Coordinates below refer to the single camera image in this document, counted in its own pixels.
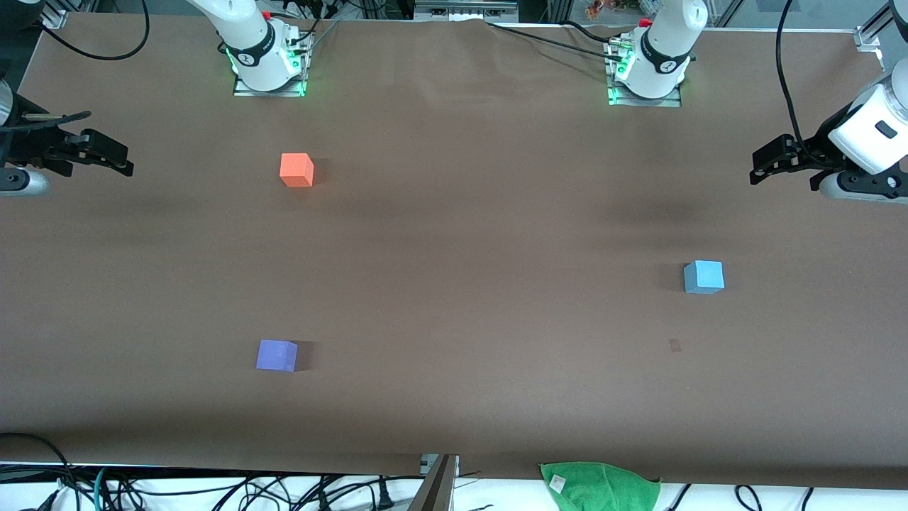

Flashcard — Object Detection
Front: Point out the purple foam block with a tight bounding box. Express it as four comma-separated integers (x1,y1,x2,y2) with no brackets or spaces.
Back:
256,339,299,373

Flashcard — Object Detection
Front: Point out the light blue foam block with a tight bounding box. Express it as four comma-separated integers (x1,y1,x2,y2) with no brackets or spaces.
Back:
684,260,725,295

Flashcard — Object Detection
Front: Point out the grey metal post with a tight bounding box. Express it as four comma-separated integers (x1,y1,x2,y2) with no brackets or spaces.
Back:
409,454,459,511

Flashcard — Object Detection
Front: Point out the aluminium frame bracket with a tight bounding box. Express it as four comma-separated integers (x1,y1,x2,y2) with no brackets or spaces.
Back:
854,0,908,52
39,0,72,31

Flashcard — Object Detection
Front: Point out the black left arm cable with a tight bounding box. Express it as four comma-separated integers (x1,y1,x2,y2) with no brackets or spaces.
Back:
776,0,831,167

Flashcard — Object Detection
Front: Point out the green microfibre cloth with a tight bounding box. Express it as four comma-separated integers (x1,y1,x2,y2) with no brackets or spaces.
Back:
539,462,662,511

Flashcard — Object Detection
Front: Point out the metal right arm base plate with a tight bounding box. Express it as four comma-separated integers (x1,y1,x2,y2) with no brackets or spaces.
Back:
233,32,309,98

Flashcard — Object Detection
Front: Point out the black cable on table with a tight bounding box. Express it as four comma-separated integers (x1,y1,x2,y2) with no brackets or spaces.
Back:
485,20,626,63

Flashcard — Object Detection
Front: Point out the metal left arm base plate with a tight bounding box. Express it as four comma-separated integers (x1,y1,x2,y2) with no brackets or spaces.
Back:
607,39,683,109

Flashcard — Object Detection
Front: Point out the black looped floor cable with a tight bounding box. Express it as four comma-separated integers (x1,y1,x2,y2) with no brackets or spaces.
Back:
0,432,80,511

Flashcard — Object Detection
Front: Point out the black tangled cable bundle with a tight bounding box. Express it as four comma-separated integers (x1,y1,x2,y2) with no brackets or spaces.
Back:
113,472,426,511

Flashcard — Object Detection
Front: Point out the orange foam block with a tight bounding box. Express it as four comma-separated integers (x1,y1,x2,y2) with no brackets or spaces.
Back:
279,153,315,188

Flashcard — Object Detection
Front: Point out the grey equipment box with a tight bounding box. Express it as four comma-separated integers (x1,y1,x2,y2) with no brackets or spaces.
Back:
414,0,519,23

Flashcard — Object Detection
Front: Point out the teal cable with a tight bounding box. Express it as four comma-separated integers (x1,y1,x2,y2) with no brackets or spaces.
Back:
91,466,116,511

